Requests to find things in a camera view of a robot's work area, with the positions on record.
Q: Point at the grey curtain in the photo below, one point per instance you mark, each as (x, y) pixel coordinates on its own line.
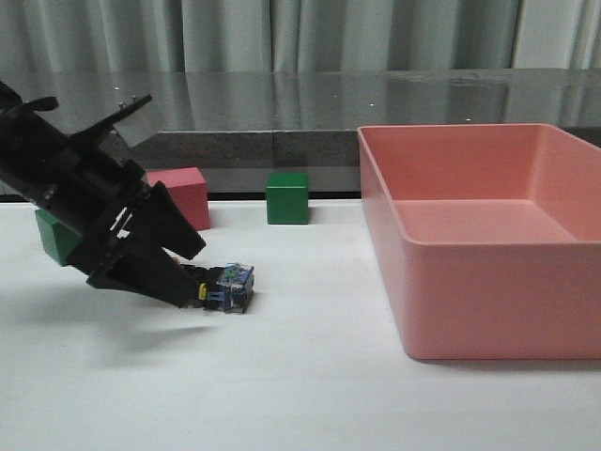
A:
(298, 36)

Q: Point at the left green wooden cube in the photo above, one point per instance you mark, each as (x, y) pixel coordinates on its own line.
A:
(57, 240)

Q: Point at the right green wooden cube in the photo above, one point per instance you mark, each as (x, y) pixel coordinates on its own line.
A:
(287, 195)

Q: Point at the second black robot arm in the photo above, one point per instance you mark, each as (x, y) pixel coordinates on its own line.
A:
(21, 124)

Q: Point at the pink wooden cube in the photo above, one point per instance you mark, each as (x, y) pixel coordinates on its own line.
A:
(188, 189)

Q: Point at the dark glossy bench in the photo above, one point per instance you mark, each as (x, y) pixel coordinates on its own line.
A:
(237, 127)

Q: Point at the green wooden cube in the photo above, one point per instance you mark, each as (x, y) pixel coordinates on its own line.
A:
(287, 195)
(57, 240)

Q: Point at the yellow mushroom push button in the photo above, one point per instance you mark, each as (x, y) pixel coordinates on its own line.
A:
(228, 289)

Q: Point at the pink plastic bin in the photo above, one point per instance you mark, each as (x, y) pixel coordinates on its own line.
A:
(487, 238)

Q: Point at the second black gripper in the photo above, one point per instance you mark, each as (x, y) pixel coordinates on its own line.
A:
(124, 223)

